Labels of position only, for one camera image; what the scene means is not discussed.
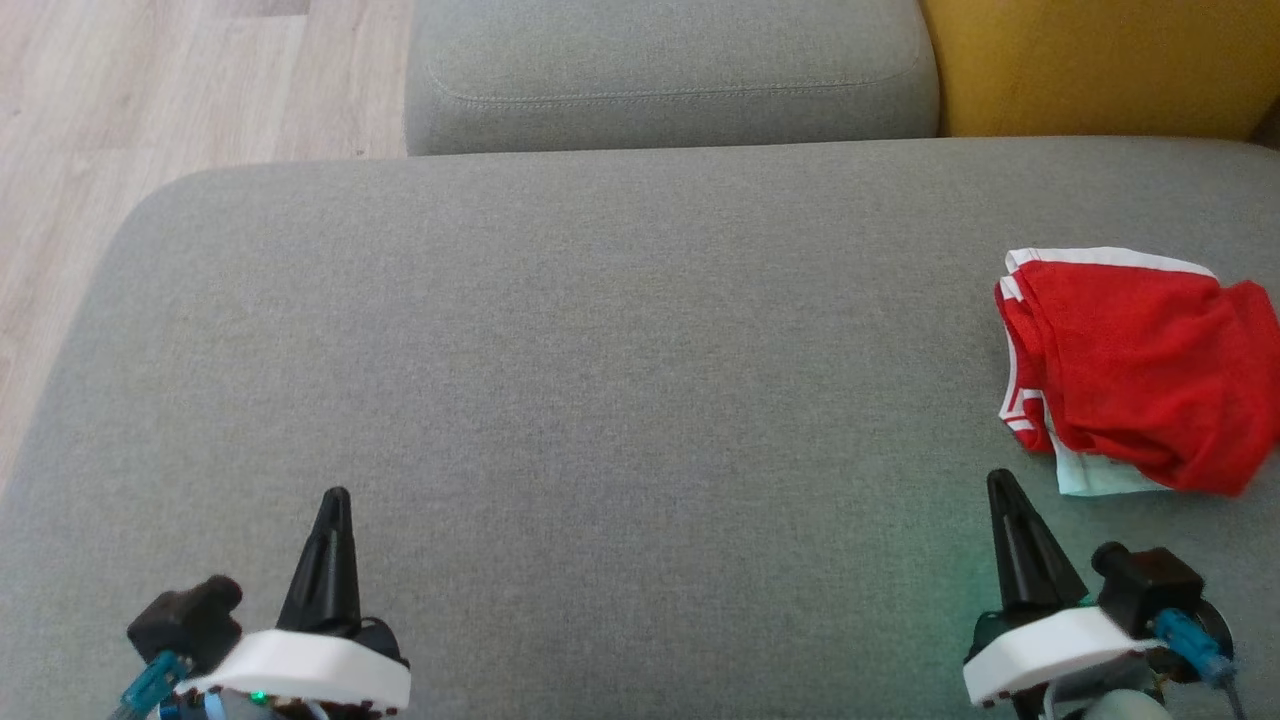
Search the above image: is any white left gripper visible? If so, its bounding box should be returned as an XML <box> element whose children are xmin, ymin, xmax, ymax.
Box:
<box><xmin>175</xmin><ymin>487</ymin><xmax>413</xmax><ymax>717</ymax></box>

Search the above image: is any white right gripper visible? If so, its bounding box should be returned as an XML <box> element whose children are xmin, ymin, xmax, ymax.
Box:
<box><xmin>962</xmin><ymin>468</ymin><xmax>1167</xmax><ymax>707</ymax></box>

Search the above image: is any red garment with striped trim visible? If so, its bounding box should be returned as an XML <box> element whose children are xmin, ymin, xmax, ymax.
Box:
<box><xmin>993</xmin><ymin>246</ymin><xmax>1280</xmax><ymax>499</ymax></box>

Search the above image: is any large grey sofa seat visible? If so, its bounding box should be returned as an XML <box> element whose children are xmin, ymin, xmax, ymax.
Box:
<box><xmin>0</xmin><ymin>137</ymin><xmax>1280</xmax><ymax>720</ymax></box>

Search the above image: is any large yellow back cushion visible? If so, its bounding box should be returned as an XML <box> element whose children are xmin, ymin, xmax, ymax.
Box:
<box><xmin>918</xmin><ymin>0</ymin><xmax>1280</xmax><ymax>139</ymax></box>

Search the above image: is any black right cable teal plug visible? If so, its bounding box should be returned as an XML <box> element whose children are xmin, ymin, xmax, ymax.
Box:
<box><xmin>1150</xmin><ymin>608</ymin><xmax>1251</xmax><ymax>720</ymax></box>

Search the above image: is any black cable teal plug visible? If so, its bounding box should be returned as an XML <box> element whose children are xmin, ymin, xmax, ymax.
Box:
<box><xmin>110</xmin><ymin>650</ymin><xmax>191</xmax><ymax>720</ymax></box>
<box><xmin>1150</xmin><ymin>608</ymin><xmax>1251</xmax><ymax>720</ymax></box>

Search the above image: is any black left cable teal plug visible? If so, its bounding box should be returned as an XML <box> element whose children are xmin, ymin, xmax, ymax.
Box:
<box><xmin>110</xmin><ymin>650</ymin><xmax>191</xmax><ymax>720</ymax></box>

